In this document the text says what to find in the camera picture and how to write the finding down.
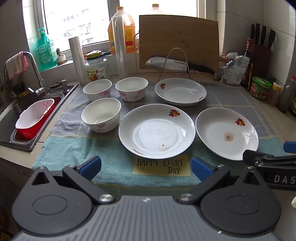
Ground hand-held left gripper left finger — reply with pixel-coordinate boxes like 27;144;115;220
30;156;115;205

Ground dark sauce bottle red label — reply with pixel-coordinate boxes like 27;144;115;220
243;38;254;87

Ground white plate with brown stain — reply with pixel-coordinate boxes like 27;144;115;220
195;107;259;161

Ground glass jar green lid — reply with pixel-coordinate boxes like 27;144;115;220
84;50;110;81

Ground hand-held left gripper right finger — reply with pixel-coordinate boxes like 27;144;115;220
179;156;264;205

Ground white printed plastic bag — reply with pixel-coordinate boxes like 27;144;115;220
220;52;250;85

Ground short plastic wrap roll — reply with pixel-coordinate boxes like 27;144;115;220
69;36;89;85

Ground window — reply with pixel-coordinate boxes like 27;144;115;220
22;0;218;55

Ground large white fruit print plate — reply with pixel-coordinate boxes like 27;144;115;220
118;104;196;159

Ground small yellow lidded spice jar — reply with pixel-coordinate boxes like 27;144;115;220
268;82;282;106

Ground steel sink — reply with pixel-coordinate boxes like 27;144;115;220
0;83;78;152

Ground red plastic basin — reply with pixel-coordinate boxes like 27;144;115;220
16;97;62;141

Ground bamboo cutting board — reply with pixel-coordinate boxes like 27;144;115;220
139;15;220;71

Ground dark glass bottle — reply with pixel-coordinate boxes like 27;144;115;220
277;76;296;113

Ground steel kitchen knife black handle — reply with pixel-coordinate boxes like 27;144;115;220
145;57;215;75

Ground small potted succulent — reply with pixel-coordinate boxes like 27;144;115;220
55;48;67;65

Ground pink dish cloth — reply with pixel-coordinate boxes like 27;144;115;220
5;51;29;80

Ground white plate two fruit prints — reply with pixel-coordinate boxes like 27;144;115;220
154;78;207;106

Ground blue grey checked towel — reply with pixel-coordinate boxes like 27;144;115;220
32;80;287;188

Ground steel wire rack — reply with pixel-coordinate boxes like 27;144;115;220
158;47;195;80

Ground orange oil bottle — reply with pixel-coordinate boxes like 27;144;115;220
148;3;164;16

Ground steel faucet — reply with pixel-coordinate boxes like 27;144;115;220
3;51;50;96

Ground large orange cooking wine bottle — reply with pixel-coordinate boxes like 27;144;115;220
107;6;136;55

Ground green dish soap bottle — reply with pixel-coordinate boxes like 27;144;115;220
36;27;57;71

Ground white bowl pink flower print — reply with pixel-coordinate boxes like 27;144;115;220
83;79;113;102
81;98;122;133
115;77;149;102

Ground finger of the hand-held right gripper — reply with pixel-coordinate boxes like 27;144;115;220
283;141;296;154
243;149;296;171

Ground tall plastic wrap roll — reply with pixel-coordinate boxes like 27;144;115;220
112;16;129;79

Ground dark red knife block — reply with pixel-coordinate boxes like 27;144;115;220
251;43;272;78

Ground green lidded sauce jar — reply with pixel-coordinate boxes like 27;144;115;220
249;76;272;100

